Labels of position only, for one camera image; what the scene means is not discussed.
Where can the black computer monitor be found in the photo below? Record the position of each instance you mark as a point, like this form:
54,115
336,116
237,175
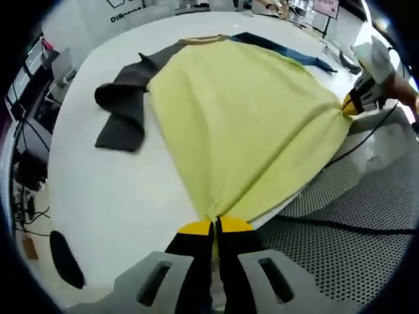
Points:
34,55

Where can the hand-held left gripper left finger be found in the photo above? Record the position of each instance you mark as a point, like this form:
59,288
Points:
196,268

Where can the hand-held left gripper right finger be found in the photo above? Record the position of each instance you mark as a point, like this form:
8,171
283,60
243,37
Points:
239,268

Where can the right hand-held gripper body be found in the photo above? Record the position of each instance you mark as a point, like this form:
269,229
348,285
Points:
376,59

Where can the grey mesh office chair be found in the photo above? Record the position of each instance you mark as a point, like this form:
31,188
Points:
343,245

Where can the white and black headset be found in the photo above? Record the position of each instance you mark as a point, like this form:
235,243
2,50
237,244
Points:
348,63

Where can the yellow garment with dark sleeves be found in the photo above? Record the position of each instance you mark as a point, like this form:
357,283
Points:
229,114

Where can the pink sign on stand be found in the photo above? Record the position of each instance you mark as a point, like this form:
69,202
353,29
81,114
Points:
325,6

